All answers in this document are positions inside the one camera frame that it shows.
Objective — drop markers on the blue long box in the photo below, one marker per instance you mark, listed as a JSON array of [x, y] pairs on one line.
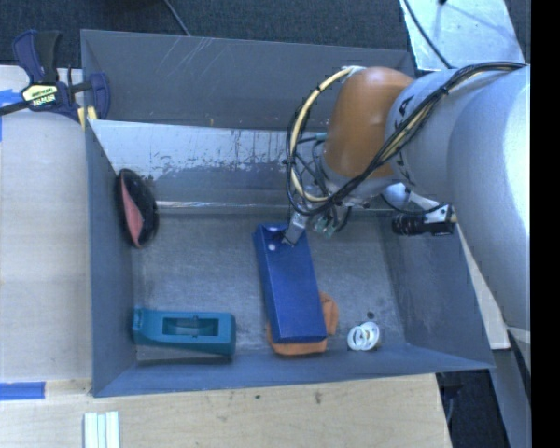
[[289, 287]]

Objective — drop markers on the orange cloth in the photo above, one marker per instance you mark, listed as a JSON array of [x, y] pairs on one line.
[[330, 311]]

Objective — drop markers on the grey metal bin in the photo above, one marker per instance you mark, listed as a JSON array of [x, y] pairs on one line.
[[205, 259]]

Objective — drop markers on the teal hollow block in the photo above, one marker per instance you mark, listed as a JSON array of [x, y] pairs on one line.
[[214, 331]]

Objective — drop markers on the black and red oval thing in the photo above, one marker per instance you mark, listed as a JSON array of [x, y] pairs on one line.
[[137, 213]]

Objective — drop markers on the pale wood flat board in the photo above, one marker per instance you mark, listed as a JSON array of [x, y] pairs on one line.
[[42, 250]]

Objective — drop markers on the black cylinder on white bracket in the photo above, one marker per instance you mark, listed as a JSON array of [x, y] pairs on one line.
[[413, 225]]

